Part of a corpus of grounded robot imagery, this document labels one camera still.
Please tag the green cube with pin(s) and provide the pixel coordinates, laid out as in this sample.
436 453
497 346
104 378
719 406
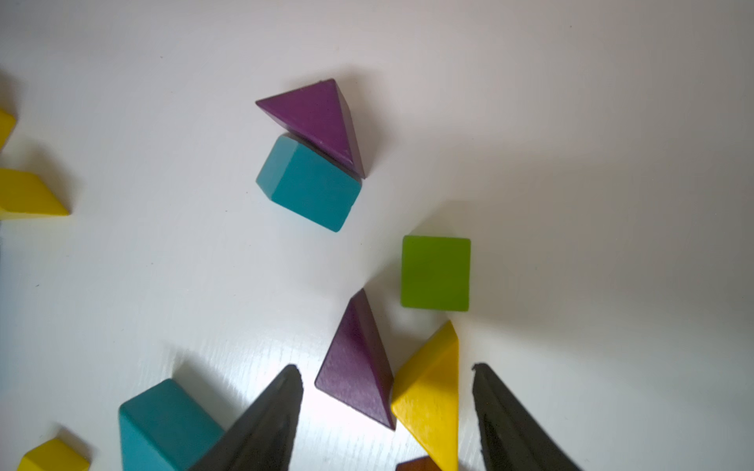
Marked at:
435 273

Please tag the yellow triangle block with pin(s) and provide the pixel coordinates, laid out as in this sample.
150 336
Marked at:
425 397
8 123
25 196

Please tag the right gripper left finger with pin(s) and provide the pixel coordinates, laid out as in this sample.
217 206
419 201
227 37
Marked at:
263 437

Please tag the teal trapezoid block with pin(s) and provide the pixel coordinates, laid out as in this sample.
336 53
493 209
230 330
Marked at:
304 181

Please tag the purple triangle block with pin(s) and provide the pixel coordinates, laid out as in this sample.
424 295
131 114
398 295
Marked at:
356 369
319 113

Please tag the brown block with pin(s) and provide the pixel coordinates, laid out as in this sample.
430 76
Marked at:
425 463

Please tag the yellow rectangular block right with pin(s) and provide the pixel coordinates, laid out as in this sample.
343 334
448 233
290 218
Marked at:
54 455

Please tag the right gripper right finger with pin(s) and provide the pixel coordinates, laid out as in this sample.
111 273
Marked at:
511 439

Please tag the teal triangle block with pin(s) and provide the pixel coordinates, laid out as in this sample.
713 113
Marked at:
163 428

